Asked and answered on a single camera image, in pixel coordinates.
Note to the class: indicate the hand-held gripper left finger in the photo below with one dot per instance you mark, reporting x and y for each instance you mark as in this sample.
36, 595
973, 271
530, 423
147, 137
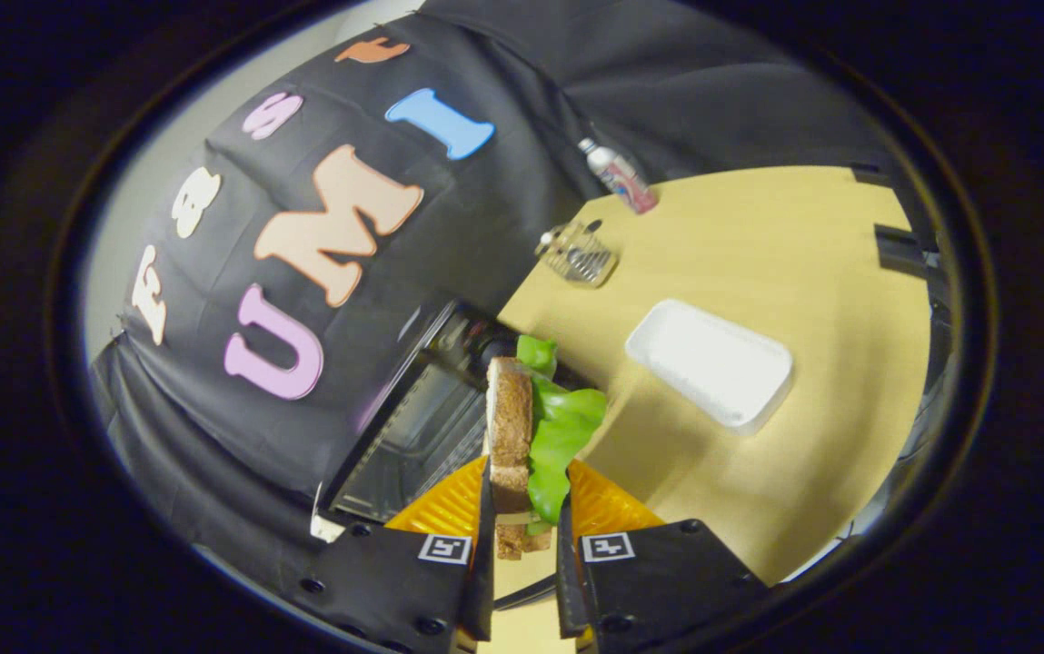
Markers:
481, 581

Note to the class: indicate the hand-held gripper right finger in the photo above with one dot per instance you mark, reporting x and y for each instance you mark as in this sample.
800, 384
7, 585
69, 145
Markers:
567, 581

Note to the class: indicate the lettuce bread sandwich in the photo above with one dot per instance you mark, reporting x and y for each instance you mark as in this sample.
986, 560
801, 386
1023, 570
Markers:
511, 427

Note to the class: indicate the black toaster oven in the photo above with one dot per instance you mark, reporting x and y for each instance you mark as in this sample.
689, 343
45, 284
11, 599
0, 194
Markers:
422, 427

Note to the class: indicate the white rectangular tray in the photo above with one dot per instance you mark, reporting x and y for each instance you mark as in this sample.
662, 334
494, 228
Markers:
712, 363

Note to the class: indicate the pink and white bottle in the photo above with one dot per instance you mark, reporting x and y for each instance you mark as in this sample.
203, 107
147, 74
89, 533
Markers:
621, 177

